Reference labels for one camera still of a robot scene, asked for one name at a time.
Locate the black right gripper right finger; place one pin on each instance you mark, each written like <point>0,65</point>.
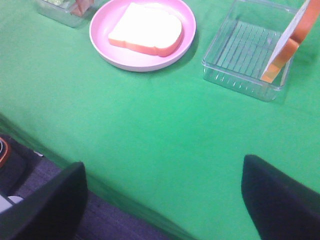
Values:
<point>280,207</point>

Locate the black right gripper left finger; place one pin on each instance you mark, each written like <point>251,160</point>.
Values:
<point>53,212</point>

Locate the pink round plate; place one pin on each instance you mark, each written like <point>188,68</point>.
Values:
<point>106,18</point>

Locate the clear right plastic tray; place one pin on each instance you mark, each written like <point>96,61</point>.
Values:
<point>243,45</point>

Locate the bread slice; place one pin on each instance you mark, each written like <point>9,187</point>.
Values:
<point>291,39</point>
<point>147,29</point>

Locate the dark robot base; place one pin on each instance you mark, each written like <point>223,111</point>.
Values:
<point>21,172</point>

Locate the green lettuce leaf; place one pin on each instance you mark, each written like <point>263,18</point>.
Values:
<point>59,3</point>

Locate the clear left plastic tray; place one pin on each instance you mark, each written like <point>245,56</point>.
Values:
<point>63,15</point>

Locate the bacon strip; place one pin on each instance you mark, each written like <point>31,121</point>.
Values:
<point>81,6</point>

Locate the clear plastic tray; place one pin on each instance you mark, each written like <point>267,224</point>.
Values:
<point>63,15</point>
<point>243,45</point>

